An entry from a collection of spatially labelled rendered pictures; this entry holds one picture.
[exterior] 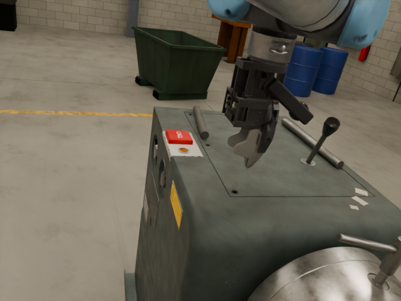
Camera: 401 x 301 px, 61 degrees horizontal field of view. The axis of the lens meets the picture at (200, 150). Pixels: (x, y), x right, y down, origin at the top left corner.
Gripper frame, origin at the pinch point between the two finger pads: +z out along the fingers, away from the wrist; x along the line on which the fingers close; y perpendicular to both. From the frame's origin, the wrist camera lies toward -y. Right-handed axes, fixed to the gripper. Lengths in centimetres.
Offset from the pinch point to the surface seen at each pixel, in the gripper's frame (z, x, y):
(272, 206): 5.4, 7.8, -2.5
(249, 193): 5.4, 3.4, 0.6
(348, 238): -0.6, 23.5, -5.8
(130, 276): 77, -44, 16
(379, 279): 6.3, 25.3, -13.1
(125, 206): 131, -162, 8
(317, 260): 8.2, 19.0, -6.5
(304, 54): 51, -517, -328
